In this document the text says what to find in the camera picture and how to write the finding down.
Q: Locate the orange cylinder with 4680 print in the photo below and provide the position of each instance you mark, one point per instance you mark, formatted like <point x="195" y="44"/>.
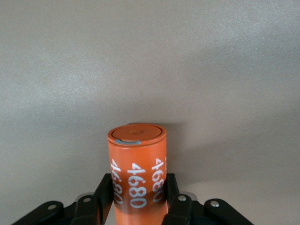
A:
<point x="136" y="152"/>

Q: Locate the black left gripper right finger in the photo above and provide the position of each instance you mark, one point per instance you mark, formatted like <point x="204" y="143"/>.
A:
<point x="178" y="211"/>

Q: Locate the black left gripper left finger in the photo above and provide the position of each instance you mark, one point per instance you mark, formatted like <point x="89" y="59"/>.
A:
<point x="98" y="206"/>

